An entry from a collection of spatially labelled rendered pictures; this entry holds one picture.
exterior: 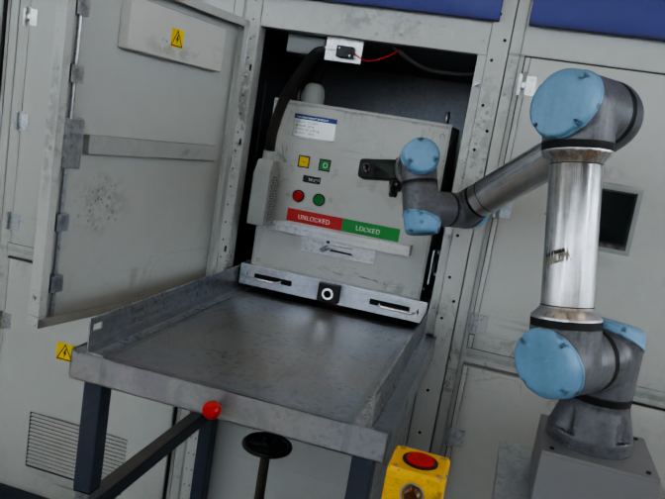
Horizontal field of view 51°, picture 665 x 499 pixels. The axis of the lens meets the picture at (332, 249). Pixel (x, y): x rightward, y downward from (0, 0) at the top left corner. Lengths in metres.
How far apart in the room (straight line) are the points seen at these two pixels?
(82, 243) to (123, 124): 0.28
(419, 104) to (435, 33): 0.80
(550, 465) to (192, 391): 0.64
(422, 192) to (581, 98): 0.40
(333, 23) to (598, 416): 1.15
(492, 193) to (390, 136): 0.50
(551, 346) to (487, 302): 0.66
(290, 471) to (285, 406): 0.84
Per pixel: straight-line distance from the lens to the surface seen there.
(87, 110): 1.57
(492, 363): 1.87
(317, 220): 1.92
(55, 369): 2.32
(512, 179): 1.43
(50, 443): 2.41
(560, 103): 1.19
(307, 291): 1.95
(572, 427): 1.34
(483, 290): 1.82
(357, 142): 1.89
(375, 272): 1.90
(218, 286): 1.89
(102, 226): 1.65
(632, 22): 1.82
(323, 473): 2.05
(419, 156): 1.41
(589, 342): 1.20
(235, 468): 2.14
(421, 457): 1.02
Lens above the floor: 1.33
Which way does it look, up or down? 9 degrees down
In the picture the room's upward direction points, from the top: 9 degrees clockwise
